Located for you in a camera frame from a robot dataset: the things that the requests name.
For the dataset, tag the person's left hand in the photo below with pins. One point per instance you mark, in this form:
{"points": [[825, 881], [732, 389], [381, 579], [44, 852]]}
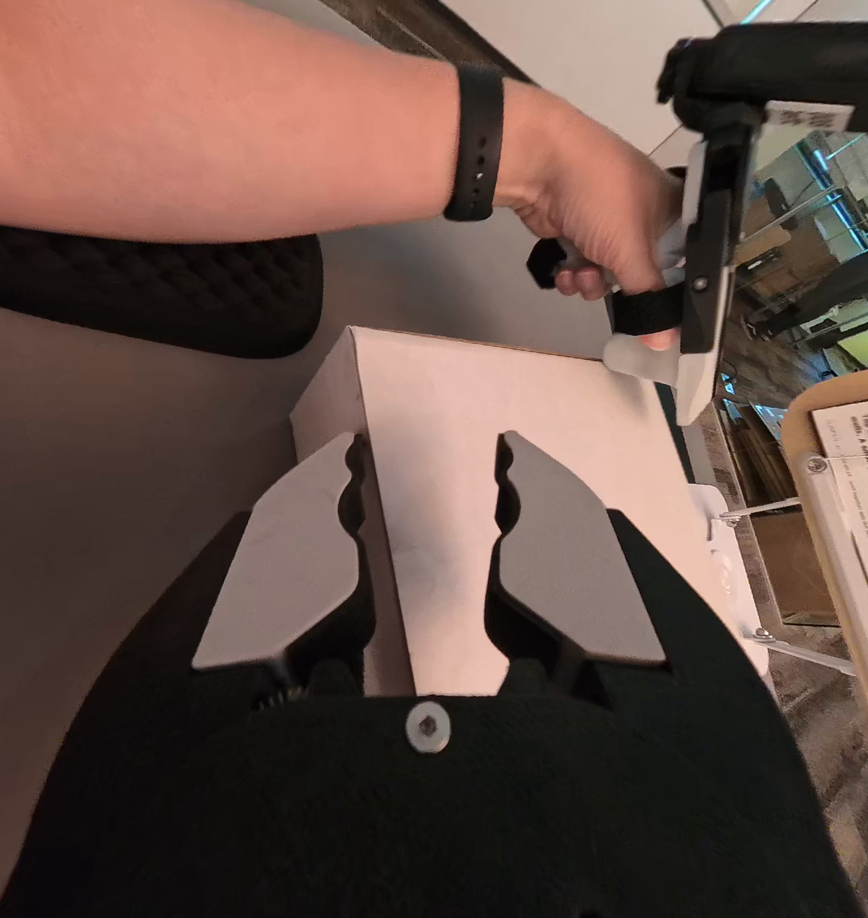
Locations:
{"points": [[592, 201]]}

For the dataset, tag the white stand with wooden board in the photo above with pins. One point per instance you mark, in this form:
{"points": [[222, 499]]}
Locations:
{"points": [[864, 437]]}

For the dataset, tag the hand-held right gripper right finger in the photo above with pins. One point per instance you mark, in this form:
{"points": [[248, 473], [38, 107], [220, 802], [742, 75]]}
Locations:
{"points": [[570, 574]]}

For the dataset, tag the brown cardboard box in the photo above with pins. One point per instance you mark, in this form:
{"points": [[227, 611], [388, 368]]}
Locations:
{"points": [[792, 574]]}

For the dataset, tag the white cardboard box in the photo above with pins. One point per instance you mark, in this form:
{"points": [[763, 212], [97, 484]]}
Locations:
{"points": [[441, 444]]}

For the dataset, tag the black quilted cushion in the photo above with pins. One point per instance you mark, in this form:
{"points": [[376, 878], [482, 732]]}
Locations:
{"points": [[154, 294]]}

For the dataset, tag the person's left forearm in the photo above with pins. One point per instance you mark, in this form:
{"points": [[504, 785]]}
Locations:
{"points": [[190, 122]]}

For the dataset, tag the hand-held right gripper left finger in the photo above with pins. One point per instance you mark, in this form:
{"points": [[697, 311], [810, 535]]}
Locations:
{"points": [[283, 559]]}

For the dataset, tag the black wristband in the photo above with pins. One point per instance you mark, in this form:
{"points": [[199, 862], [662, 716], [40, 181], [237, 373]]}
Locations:
{"points": [[473, 143]]}

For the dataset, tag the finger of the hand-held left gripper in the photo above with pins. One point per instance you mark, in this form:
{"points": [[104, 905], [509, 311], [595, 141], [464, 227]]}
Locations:
{"points": [[699, 387]]}

